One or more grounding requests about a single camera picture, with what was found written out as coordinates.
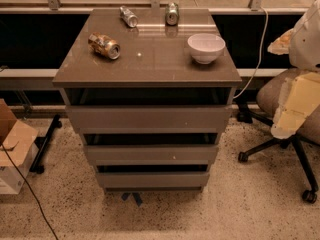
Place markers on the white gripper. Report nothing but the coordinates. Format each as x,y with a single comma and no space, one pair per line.
306,43

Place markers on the grey top drawer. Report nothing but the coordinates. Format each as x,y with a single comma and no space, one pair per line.
148,119

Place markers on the grey drawer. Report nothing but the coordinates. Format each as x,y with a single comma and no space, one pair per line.
152,180
150,155
148,119

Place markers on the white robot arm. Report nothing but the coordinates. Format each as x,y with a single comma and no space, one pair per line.
298,97

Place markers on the grey middle drawer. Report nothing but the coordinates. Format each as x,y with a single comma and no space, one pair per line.
150,155

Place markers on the grey bottom drawer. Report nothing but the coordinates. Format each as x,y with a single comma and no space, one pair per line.
152,180

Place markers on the black office chair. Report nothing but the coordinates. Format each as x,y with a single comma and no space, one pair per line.
267,100

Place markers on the white ceramic bowl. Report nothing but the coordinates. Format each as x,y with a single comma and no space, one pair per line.
205,48

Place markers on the silver soda can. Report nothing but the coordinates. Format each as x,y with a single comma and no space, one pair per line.
128,16

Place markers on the gold crushed can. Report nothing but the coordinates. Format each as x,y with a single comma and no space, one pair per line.
104,45

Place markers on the blue tape on floor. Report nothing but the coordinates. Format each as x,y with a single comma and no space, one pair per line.
136,197

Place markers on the black metal stand foot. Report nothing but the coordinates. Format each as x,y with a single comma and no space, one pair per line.
42,144

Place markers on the cardboard box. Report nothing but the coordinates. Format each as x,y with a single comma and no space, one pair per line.
17,152

